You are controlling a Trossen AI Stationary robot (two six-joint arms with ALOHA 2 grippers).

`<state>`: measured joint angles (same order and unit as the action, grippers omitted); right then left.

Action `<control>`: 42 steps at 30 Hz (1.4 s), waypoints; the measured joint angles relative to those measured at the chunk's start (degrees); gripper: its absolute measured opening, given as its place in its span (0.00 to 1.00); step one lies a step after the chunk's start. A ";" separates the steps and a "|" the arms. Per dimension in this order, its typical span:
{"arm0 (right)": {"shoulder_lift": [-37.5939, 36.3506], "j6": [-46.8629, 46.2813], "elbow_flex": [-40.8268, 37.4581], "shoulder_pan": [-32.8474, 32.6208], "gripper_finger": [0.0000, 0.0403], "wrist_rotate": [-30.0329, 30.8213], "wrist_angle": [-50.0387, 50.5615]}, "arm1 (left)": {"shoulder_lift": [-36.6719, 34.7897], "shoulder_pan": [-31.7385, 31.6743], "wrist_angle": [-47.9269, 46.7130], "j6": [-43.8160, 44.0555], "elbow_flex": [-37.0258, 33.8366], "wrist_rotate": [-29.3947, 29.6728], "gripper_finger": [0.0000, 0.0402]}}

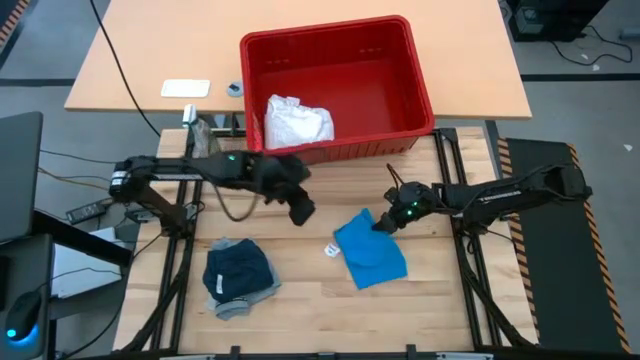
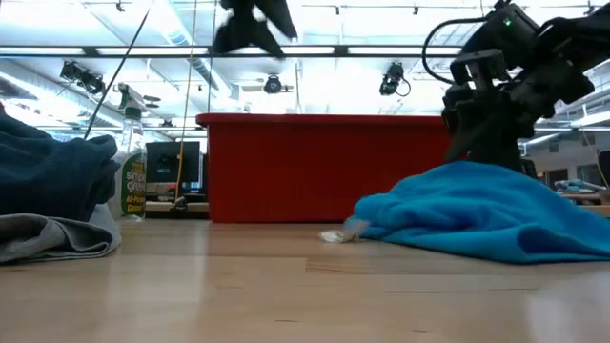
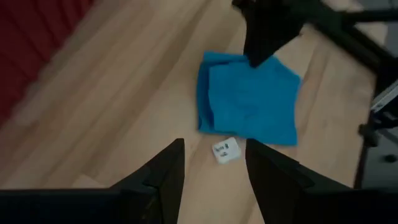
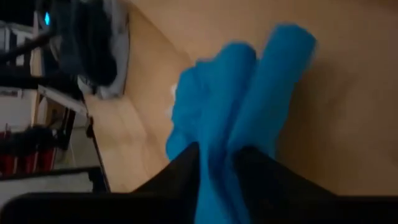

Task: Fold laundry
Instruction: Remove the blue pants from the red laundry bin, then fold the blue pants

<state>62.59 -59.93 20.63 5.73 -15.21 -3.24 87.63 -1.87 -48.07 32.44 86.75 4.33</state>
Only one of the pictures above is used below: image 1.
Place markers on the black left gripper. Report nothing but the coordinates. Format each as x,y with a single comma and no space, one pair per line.
270,175

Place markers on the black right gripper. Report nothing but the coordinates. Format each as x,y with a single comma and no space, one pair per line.
412,202

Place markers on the bright blue garment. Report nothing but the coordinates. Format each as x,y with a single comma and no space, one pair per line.
372,255

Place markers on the white garment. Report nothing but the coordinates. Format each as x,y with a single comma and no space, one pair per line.
295,122

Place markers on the navy garment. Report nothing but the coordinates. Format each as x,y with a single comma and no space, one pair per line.
235,270

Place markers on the red plastic laundry basket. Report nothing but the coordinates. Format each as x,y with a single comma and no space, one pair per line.
360,85

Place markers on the grey garment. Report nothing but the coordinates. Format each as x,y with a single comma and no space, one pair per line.
235,310

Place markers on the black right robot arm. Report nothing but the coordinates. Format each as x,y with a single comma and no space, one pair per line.
500,195

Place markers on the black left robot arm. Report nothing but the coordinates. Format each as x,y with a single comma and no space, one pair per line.
175,170

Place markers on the white flat phone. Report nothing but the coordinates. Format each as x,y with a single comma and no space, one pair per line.
185,88

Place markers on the black hazard-striped floor mat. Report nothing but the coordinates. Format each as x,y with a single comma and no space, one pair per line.
550,275
12,22

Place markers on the black power adapter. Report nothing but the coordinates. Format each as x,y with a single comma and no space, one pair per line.
87,211

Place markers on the beige wooden desk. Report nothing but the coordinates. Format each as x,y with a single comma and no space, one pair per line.
475,60

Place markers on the dark laptop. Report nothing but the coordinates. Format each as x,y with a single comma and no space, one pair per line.
20,175

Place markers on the black side desk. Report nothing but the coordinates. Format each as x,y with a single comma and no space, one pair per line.
30,270

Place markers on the black equipment cart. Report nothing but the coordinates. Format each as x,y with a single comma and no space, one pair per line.
555,17

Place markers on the black computer mouse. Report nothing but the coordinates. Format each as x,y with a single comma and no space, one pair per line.
22,315

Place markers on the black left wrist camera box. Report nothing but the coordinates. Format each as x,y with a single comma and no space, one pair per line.
301,207

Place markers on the black metal table frame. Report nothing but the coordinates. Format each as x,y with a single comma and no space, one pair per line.
181,300

